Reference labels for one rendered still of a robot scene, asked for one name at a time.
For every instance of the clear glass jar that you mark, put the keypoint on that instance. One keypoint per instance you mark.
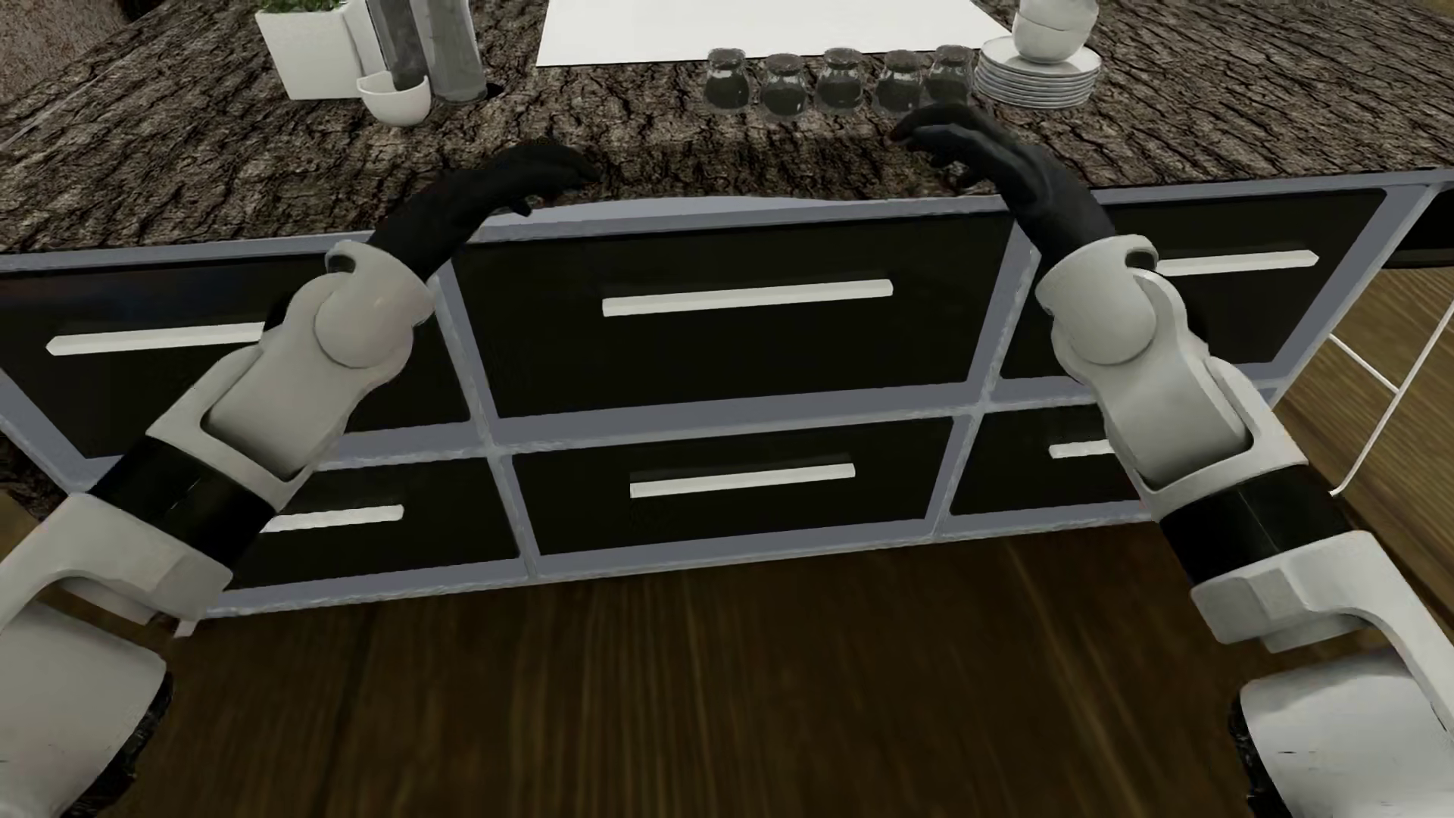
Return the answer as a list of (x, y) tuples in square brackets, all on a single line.
[(841, 82), (901, 82), (727, 82), (950, 75), (784, 86)]

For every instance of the white square planter box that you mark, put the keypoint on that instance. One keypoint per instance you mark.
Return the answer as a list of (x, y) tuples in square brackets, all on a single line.
[(312, 55)]

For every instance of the stack of white plates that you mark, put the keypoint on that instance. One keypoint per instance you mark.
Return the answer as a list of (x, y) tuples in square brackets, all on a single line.
[(1039, 82)]

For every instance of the dark grey glass vase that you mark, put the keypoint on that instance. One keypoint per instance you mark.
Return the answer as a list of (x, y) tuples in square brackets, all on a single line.
[(398, 40)]

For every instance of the light grey glass vase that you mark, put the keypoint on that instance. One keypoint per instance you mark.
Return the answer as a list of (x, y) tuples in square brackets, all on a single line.
[(454, 45)]

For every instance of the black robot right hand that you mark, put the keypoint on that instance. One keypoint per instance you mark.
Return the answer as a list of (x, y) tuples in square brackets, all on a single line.
[(1034, 182)]

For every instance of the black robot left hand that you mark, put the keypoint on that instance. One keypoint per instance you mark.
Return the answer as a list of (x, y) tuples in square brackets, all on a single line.
[(477, 205)]

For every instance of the black drawer kitchen island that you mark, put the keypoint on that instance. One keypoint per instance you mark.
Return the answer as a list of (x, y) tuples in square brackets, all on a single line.
[(738, 375)]

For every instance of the white metal stool frame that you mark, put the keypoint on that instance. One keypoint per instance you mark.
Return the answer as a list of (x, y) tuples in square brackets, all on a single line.
[(1392, 398)]

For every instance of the white stacked bowl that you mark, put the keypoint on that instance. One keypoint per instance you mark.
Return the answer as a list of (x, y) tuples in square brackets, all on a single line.
[(1045, 41), (1059, 9)]

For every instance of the small white bowl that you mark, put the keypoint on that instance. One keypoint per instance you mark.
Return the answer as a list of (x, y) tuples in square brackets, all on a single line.
[(395, 100)]

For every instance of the green potted plant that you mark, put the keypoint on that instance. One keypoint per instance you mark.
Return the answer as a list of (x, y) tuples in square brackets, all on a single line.
[(298, 5)]

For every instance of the black drawer front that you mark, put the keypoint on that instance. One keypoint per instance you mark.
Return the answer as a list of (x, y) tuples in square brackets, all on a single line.
[(375, 545), (102, 386), (727, 511), (1022, 477), (1272, 307), (727, 341)]

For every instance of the white flat table mat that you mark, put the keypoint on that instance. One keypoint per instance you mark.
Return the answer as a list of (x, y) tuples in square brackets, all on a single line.
[(761, 29)]

